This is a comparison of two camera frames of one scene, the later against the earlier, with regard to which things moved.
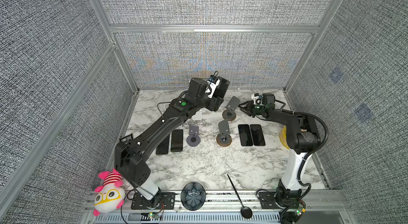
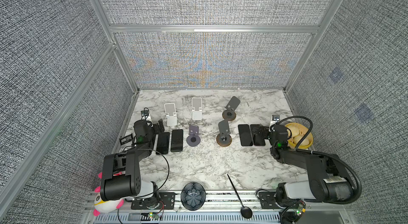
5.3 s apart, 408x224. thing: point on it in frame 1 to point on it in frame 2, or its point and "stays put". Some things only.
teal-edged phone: x=177 y=140 stays put
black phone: x=257 y=136 stays put
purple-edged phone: x=245 y=135 stays put
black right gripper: x=246 y=108 to x=265 y=130
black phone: x=163 y=147 stays put
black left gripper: x=215 y=103 to x=156 y=130
